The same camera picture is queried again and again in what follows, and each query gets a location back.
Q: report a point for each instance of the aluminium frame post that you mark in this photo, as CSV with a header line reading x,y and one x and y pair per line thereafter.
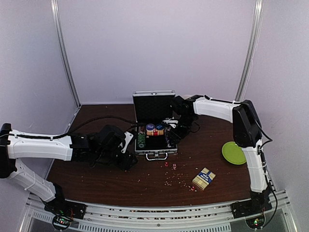
x,y
252,45
63,51

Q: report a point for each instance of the left aluminium frame post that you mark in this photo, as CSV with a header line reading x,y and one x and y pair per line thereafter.
x,y
63,51

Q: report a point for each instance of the blue small blind button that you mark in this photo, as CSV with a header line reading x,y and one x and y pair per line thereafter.
x,y
159,127

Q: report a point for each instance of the blue playing card box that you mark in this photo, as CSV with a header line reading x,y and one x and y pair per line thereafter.
x,y
203,178

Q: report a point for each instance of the left poker chip row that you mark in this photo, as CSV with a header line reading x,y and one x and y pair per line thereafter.
x,y
141,139

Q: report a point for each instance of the aluminium poker chip case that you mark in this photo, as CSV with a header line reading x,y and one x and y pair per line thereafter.
x,y
152,107

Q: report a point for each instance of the right aluminium frame post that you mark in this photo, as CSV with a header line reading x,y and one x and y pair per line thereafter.
x,y
252,45

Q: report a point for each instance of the green plate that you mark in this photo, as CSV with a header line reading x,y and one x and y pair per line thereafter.
x,y
233,153

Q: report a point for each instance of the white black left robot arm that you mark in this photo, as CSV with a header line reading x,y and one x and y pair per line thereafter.
x,y
15,145

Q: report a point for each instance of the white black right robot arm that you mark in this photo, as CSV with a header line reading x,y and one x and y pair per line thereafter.
x,y
247,134

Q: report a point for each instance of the cream ceramic mug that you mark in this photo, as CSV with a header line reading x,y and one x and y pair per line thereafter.
x,y
186,96

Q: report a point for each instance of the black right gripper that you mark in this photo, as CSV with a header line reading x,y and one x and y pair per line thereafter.
x,y
177,136

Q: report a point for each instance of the front aluminium rail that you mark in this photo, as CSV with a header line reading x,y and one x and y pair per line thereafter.
x,y
216,217

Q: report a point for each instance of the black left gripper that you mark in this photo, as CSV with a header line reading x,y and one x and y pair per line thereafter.
x,y
126,164

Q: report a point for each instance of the purple small blind button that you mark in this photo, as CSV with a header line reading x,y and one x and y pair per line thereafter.
x,y
150,127

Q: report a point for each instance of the poker chip row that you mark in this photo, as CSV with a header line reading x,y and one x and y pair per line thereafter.
x,y
167,140
141,139

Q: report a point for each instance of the right poker chip row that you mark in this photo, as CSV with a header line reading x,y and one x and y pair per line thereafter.
x,y
167,140

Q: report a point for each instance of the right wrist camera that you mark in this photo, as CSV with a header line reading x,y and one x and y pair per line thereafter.
x,y
171,122

